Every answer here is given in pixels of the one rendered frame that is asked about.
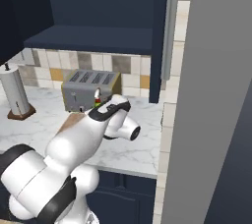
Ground white paper towel roll holder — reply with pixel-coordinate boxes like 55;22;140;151
0;62;36;121

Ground grey cabinet door handle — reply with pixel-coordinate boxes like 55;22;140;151
160;0;180;82

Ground brown wooden cutting board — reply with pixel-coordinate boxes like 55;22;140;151
56;112;89;136

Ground dark blue cabinet door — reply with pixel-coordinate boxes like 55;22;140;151
0;0;55;67
149;0;178;104

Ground white red green bottle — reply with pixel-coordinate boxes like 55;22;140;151
94;87;102;109

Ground dark blue wall cabinet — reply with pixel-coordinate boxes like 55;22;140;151
6;0;172;56

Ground grey four-slot toaster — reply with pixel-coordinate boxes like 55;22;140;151
61;69;122;114

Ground dark blue base cabinets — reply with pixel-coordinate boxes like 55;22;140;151
0;168;158;224

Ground grey tall fridge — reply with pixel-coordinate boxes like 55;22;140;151
159;0;252;224

